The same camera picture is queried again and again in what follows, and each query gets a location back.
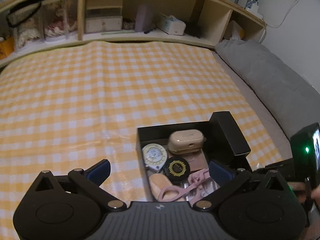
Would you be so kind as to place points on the black device with green light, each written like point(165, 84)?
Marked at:
point(303, 167)

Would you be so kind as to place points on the beige earbud case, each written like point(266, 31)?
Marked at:
point(186, 141)

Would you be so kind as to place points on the wooden shelf unit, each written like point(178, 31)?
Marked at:
point(41, 25)

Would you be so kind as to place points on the yellow white checkered cloth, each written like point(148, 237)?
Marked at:
point(72, 107)

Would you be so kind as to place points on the purple bottle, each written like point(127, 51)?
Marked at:
point(144, 18)

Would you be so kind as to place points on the black round gold-print tin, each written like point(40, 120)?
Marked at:
point(176, 169)

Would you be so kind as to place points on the white round compact case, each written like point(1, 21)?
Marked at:
point(154, 156)

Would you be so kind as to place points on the black open box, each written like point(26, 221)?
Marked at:
point(224, 142)

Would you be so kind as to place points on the tissue box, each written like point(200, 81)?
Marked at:
point(171, 25)

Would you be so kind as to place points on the oval wooden block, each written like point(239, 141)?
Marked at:
point(157, 183)

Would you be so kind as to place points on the white drawer box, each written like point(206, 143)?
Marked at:
point(102, 20)

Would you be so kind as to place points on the pink small box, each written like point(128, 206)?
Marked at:
point(196, 161)

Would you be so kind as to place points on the patterned card pack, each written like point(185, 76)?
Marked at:
point(208, 187)

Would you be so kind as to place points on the grey pillow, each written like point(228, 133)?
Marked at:
point(290, 99)

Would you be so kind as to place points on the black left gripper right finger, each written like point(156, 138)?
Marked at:
point(229, 182)

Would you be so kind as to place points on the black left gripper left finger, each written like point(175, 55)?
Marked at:
point(88, 183)

